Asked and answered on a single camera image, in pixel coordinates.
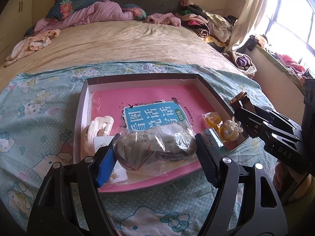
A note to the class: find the bag with yellow hoop earrings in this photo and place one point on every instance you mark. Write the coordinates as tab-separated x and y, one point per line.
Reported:
213	120

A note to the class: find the pink children's book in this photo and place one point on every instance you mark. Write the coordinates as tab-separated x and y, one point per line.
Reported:
141	108

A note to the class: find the peach clothing on bed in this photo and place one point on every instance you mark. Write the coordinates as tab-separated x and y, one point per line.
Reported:
30	45

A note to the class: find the shallow cardboard box tray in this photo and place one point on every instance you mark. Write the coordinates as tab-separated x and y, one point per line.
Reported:
83	116

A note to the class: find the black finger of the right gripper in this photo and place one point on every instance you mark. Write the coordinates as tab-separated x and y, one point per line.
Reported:
246	123

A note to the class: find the cream curtain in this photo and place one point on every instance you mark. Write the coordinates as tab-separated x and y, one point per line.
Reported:
247	22

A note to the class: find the floral dark pillow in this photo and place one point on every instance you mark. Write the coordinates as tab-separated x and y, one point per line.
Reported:
62	9

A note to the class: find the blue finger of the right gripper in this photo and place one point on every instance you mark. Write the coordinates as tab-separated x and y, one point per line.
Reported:
246	110

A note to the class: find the cream wardrobe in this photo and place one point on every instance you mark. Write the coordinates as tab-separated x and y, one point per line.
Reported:
16	18

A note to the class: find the floral bag with clothes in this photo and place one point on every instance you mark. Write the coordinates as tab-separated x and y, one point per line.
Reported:
244	63

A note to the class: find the brown wooden clip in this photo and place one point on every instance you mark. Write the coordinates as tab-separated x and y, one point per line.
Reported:
241	100

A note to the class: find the lilac crumpled duvet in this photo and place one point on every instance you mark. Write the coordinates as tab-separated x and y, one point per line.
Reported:
97	12

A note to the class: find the cream pearl claw clip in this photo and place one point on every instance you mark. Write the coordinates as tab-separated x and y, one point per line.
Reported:
230	130

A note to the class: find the beige bed cover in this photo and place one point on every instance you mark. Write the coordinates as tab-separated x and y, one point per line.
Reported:
120	41

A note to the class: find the pink fluffy garment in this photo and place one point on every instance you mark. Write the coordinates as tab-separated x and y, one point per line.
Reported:
163	19

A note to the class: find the cream flower hair clip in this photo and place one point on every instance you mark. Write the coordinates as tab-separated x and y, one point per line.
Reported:
100	126

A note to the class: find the pile of clothes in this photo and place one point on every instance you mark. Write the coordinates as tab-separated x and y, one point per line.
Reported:
211	28

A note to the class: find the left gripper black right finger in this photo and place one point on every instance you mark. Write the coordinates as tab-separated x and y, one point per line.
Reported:
209	162

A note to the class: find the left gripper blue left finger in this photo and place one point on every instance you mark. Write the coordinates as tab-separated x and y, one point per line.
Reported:
106	162

